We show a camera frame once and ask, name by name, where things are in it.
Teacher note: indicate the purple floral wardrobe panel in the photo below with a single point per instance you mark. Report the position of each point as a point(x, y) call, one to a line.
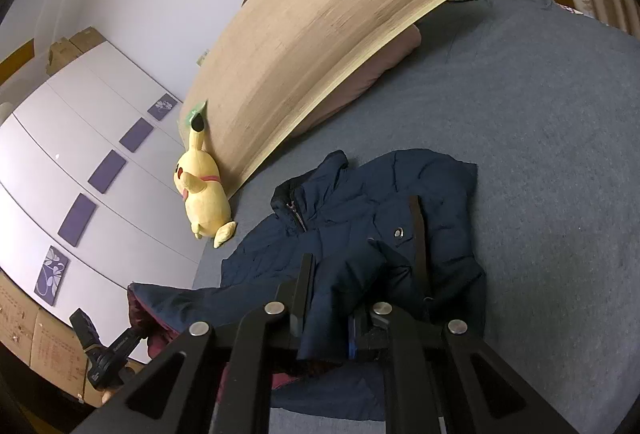
point(51, 274)
point(163, 107)

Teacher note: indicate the plain purple wardrobe panel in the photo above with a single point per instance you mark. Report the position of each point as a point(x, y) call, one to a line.
point(76, 219)
point(136, 135)
point(106, 171)

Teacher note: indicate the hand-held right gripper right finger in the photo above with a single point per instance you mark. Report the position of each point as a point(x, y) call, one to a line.
point(418, 254)

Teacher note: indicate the person's left hand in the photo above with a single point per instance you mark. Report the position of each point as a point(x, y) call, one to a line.
point(109, 398)

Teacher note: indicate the dusty pink pillow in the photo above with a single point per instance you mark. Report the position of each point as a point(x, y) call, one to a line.
point(370, 74)

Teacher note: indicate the green leaf-shaped item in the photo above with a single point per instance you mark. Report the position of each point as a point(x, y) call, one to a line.
point(195, 114)

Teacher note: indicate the navy blue zip jacket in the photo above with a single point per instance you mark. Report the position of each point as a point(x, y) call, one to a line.
point(350, 214)

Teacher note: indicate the white wardrobe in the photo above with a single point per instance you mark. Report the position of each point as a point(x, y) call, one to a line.
point(100, 104)

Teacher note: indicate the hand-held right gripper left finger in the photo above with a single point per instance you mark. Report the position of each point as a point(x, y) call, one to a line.
point(302, 294)

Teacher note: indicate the yellow plush toy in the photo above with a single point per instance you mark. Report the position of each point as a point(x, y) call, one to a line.
point(205, 199)

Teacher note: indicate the beige bamboo mat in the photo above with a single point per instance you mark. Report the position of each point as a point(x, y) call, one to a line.
point(310, 54)

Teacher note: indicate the bed with grey sheet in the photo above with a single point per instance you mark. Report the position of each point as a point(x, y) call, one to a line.
point(550, 164)

